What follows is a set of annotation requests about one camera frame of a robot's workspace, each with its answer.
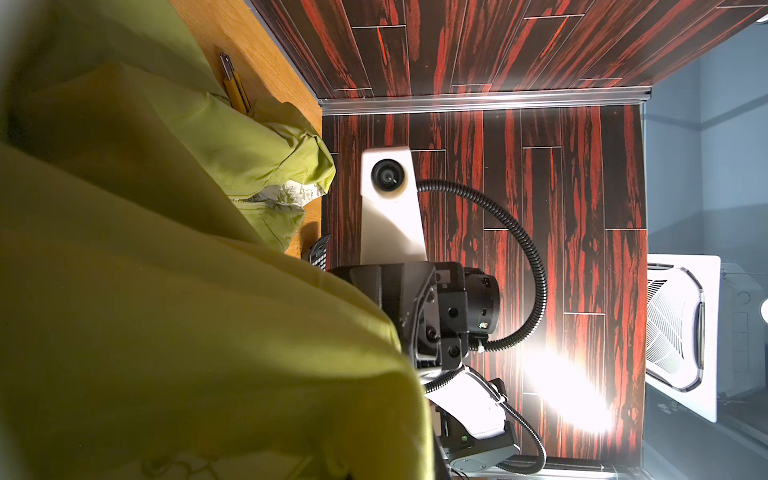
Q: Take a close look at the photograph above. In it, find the white ceiling air conditioner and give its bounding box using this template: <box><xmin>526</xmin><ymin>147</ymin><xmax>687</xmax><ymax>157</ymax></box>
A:
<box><xmin>645</xmin><ymin>254</ymin><xmax>767</xmax><ymax>422</ymax></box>

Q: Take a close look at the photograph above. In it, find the black desk calculator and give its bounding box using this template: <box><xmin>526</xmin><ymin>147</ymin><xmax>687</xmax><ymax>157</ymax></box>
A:
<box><xmin>305</xmin><ymin>234</ymin><xmax>331</xmax><ymax>270</ymax></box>

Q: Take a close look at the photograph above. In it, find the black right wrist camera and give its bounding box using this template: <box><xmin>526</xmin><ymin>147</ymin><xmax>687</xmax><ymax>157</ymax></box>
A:
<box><xmin>360</xmin><ymin>146</ymin><xmax>427</xmax><ymax>265</ymax></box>

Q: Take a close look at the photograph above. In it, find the aluminium corner post right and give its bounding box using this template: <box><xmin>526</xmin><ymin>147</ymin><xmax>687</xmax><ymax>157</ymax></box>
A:
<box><xmin>319</xmin><ymin>86</ymin><xmax>652</xmax><ymax>116</ymax></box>

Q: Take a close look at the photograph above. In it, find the green zip jacket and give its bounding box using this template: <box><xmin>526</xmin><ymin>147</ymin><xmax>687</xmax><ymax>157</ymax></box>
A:
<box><xmin>1</xmin><ymin>1</ymin><xmax>437</xmax><ymax>479</ymax></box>

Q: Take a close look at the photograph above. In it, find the yellow black utility knife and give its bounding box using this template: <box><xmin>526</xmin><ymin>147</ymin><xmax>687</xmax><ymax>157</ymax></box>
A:
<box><xmin>219</xmin><ymin>52</ymin><xmax>250</xmax><ymax>114</ymax></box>

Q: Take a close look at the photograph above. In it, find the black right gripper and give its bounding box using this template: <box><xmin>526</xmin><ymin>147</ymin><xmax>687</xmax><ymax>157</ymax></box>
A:
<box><xmin>331</xmin><ymin>262</ymin><xmax>501</xmax><ymax>378</ymax></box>

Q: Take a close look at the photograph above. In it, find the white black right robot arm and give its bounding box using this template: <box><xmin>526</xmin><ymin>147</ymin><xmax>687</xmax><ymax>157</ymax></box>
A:
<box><xmin>332</xmin><ymin>179</ymin><xmax>548</xmax><ymax>479</ymax></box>

